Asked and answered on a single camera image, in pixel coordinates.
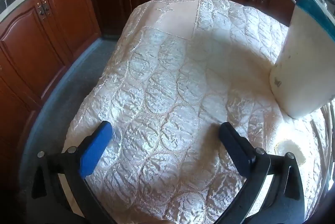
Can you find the white cup with teal rim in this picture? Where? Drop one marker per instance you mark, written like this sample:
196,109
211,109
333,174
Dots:
301,61

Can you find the brown wooden base cabinets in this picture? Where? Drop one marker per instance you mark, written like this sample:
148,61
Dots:
65,17

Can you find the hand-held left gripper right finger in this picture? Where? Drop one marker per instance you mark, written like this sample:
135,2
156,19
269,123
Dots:
235,150

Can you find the cream quilted tablecloth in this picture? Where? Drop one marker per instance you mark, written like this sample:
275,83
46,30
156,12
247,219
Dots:
162,108

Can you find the small white object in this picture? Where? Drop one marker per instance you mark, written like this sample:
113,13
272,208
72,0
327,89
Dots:
288,148

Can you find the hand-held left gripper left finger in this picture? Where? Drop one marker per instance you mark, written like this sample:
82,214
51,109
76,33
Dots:
96,150

